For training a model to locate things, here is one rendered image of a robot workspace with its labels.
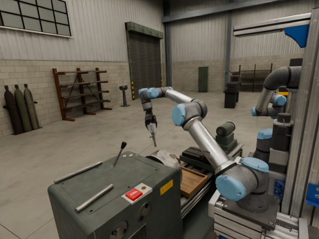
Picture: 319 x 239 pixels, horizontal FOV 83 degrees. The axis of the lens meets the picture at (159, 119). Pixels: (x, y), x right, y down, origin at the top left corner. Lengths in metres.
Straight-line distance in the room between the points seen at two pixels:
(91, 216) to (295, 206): 0.98
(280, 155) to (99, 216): 0.95
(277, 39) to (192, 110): 14.42
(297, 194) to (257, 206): 0.24
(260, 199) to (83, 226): 0.78
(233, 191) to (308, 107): 0.49
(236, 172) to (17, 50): 7.79
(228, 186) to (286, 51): 14.56
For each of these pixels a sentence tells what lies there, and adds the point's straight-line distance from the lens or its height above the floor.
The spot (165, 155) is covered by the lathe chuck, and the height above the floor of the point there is 1.23.
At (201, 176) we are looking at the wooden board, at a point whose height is 0.89.
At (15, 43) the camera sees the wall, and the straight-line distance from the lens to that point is 8.09.
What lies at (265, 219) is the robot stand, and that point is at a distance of 1.03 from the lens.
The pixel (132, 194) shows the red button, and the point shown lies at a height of 1.27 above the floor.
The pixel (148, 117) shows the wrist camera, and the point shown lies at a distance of 1.29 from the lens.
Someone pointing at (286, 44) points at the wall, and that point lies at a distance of 15.27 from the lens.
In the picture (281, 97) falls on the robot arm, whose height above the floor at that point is 1.58.
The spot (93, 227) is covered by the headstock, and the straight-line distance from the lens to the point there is 0.85.
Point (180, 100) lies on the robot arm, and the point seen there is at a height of 1.63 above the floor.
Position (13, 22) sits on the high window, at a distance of 8.20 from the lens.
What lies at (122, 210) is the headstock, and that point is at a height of 1.25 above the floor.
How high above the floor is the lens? 1.83
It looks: 15 degrees down
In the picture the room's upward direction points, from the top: 3 degrees counter-clockwise
